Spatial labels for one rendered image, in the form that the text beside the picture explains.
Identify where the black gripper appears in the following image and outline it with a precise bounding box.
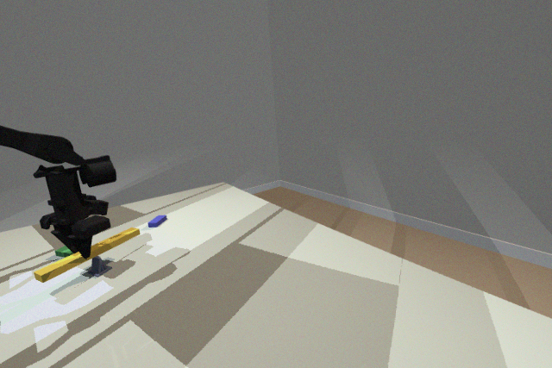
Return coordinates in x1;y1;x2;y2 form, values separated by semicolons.
40;190;111;259

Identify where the blue rectangular bar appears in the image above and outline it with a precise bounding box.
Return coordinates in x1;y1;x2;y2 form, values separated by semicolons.
148;215;167;228

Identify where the yellow bar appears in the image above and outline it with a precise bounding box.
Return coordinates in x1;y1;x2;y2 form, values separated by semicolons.
34;228;140;283

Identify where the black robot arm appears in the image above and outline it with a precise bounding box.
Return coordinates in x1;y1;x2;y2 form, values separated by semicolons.
0;125;116;215

